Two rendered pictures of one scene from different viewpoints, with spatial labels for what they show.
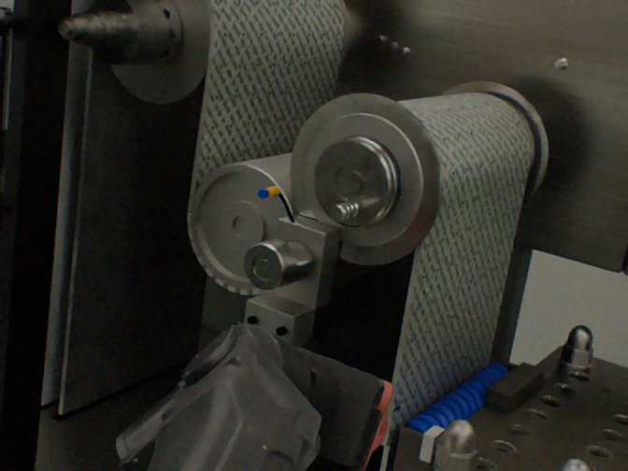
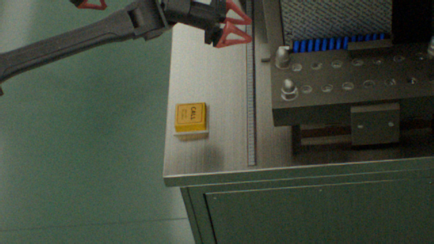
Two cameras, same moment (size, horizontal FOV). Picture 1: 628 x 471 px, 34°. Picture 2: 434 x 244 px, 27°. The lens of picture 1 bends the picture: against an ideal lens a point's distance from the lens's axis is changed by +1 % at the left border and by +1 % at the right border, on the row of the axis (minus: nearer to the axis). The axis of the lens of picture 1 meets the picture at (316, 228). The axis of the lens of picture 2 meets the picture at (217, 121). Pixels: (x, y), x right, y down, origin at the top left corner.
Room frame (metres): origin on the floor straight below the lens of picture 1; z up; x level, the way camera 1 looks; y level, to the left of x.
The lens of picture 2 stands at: (0.15, -1.38, 2.44)
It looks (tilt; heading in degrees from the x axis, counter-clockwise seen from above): 48 degrees down; 70
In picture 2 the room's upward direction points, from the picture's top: 12 degrees counter-clockwise
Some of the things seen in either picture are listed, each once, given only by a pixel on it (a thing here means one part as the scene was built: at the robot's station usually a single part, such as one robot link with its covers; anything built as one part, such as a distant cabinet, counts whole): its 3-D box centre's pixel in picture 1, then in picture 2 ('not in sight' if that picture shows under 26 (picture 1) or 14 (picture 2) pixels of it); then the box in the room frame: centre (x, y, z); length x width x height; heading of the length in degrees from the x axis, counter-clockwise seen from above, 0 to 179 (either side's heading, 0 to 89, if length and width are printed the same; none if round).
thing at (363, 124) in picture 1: (425, 164); not in sight; (0.95, -0.09, 1.25); 0.26 x 0.12 x 0.12; 150
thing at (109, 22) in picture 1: (88, 28); not in sight; (0.90, 0.22, 1.33); 0.06 x 0.03 x 0.03; 150
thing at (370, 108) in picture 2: not in sight; (375, 125); (0.86, -0.36, 0.96); 0.10 x 0.03 x 0.11; 150
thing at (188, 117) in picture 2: not in sight; (190, 116); (0.56, -0.06, 0.91); 0.07 x 0.07 x 0.02; 60
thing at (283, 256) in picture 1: (269, 264); not in sight; (0.79, 0.03, 1.18); 0.04 x 0.02 x 0.04; 60
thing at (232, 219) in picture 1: (312, 207); not in sight; (1.01, 0.01, 1.17); 0.26 x 0.12 x 0.12; 150
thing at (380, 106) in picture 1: (363, 179); not in sight; (0.84, -0.03, 1.25); 0.15 x 0.01 x 0.15; 60
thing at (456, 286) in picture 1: (455, 318); (336, 9); (0.92, -0.15, 1.11); 0.23 x 0.01 x 0.18; 150
